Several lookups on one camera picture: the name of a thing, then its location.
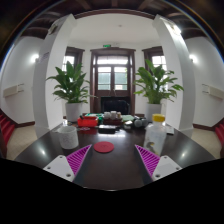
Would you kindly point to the clear bottle yellow cap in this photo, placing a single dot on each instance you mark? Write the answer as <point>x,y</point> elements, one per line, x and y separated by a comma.
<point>155,134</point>

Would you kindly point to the tray with white cups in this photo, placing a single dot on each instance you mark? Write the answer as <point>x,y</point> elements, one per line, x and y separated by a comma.
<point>112,118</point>

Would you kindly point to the black chair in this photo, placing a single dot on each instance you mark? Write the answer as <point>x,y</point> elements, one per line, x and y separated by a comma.
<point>115,105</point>

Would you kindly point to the green exit sign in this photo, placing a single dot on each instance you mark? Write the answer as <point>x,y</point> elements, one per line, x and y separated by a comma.
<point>106,45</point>

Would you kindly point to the black flat device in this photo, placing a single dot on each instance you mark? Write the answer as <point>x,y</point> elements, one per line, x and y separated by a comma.
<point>106,129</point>

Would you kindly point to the grey round object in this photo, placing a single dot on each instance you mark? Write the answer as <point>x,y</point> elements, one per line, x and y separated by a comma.
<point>140,123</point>

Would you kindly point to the red round coaster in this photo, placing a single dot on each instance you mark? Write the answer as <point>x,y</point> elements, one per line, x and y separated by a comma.
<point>103,147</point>

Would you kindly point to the dark wooden double door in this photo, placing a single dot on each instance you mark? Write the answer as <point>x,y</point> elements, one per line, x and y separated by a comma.
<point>112,72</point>

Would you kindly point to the white ceramic mug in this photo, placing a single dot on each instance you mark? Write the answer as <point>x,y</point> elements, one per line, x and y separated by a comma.
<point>68,137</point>

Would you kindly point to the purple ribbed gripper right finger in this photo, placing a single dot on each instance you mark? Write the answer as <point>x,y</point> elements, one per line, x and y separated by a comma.
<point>157,166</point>

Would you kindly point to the green potted plant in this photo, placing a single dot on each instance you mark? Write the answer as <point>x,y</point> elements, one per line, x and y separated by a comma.
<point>73,87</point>
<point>156,84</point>

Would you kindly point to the left green potted plant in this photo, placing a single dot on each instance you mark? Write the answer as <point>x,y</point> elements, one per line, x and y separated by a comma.
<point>73,87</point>

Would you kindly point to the red box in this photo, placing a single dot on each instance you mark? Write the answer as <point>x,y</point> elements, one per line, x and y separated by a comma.
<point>87,121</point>

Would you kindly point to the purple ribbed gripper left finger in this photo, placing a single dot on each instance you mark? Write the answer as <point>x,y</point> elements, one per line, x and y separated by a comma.
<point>67,167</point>

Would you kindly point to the right green potted plant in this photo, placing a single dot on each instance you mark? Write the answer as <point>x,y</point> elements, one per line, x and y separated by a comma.
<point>156,84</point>

